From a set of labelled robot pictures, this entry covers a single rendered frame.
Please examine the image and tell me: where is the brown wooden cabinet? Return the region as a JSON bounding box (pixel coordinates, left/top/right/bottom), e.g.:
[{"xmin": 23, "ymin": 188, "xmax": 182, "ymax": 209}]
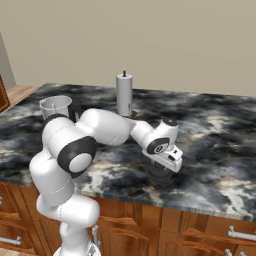
[{"xmin": 0, "ymin": 74, "xmax": 11, "ymax": 115}]

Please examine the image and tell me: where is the silver drawer handle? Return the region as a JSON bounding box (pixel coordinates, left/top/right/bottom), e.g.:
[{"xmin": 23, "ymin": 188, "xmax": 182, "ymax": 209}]
[
  {"xmin": 227, "ymin": 225, "xmax": 256, "ymax": 242},
  {"xmin": 0, "ymin": 235, "xmax": 22, "ymax": 247}
]

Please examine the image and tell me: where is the wooden drawer front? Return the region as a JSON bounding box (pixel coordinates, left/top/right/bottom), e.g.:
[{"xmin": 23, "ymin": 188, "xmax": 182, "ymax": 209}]
[
  {"xmin": 181, "ymin": 210, "xmax": 256, "ymax": 252},
  {"xmin": 0, "ymin": 213, "xmax": 45, "ymax": 256}
]

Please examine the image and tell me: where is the clear blender jar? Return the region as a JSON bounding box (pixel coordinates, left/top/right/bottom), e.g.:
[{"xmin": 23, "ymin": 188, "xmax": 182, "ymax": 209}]
[{"xmin": 38, "ymin": 95, "xmax": 83, "ymax": 123}]

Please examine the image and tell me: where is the wooden cupboard door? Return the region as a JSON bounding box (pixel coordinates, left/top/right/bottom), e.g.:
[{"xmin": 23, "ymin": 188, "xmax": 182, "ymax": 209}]
[
  {"xmin": 98, "ymin": 215, "xmax": 152, "ymax": 256},
  {"xmin": 162, "ymin": 229, "xmax": 228, "ymax": 256}
]

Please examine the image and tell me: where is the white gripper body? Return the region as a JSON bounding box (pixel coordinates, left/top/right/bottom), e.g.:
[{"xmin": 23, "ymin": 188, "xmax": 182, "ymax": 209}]
[{"xmin": 142, "ymin": 150, "xmax": 184, "ymax": 174}]

